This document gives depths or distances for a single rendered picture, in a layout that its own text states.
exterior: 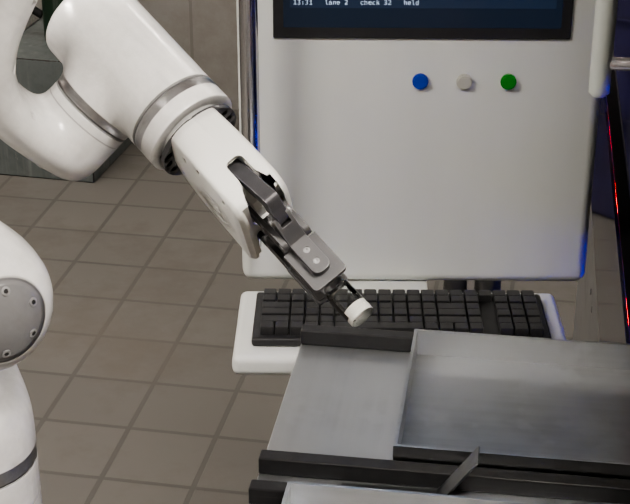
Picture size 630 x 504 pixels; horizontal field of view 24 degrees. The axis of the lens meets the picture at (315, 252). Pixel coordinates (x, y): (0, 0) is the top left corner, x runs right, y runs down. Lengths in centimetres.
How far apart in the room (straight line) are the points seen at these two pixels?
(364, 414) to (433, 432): 9
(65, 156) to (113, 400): 221
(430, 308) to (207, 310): 183
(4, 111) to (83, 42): 10
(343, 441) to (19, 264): 58
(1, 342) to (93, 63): 25
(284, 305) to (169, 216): 235
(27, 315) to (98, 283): 281
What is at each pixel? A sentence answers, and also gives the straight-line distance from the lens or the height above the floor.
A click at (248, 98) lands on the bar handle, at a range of 195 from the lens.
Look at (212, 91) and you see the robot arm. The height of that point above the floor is 136.
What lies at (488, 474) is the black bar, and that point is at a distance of 153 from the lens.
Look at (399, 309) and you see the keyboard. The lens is 199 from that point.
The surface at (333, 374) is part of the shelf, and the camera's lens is 173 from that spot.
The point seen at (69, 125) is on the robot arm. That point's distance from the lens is 123.
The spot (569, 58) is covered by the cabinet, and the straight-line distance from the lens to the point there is 202.
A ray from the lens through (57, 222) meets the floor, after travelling 434.
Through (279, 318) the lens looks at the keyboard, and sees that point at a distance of 197.
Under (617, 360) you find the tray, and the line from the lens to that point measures 177.
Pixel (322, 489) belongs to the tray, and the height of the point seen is 91.
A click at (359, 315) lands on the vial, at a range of 113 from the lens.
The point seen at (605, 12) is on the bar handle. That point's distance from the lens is 172.
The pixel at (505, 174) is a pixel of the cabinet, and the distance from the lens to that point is 207.
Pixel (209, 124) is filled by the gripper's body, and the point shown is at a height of 135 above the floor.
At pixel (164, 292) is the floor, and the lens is 388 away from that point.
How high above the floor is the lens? 175
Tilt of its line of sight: 25 degrees down
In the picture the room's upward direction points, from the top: straight up
